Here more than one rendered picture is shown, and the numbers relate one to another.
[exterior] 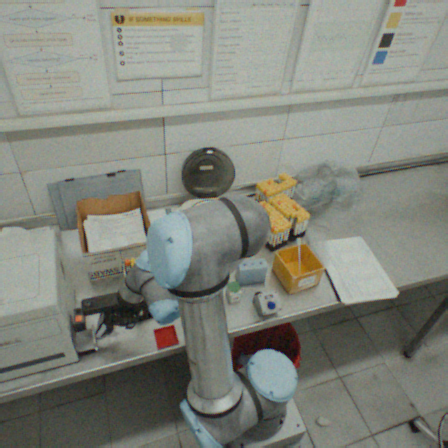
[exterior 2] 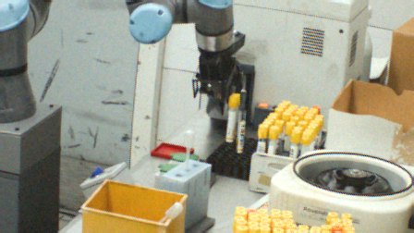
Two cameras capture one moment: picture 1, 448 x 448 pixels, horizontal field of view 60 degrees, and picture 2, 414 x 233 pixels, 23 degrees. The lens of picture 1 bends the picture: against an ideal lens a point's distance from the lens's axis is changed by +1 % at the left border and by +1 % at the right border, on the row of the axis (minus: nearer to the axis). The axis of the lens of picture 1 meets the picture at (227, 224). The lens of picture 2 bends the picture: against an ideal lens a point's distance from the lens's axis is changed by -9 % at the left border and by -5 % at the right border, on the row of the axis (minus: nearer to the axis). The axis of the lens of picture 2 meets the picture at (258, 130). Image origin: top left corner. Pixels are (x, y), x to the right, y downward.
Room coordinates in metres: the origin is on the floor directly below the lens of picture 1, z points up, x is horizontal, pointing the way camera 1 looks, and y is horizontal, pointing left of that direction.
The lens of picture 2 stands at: (1.92, -1.36, 1.55)
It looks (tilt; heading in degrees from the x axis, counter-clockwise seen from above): 17 degrees down; 126
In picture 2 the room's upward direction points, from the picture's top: 6 degrees clockwise
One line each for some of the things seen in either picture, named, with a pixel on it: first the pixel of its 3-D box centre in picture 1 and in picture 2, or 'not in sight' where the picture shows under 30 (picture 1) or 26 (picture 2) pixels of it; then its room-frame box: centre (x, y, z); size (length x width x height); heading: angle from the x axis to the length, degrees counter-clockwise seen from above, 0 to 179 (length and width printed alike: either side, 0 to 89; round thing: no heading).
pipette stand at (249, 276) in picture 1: (251, 273); (184, 199); (0.89, -0.10, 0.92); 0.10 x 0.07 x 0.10; 105
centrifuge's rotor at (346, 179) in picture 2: not in sight; (352, 191); (1.10, 0.06, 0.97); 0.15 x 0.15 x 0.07
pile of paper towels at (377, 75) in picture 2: not in sight; (366, 69); (0.53, 1.02, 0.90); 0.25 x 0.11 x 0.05; 113
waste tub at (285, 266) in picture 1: (297, 268); (133, 231); (0.94, -0.27, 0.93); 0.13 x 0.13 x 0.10; 28
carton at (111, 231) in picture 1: (116, 233); (405, 141); (1.00, 0.41, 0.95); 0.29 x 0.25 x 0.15; 23
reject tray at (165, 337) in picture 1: (166, 336); (172, 152); (0.64, 0.16, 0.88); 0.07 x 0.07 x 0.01; 23
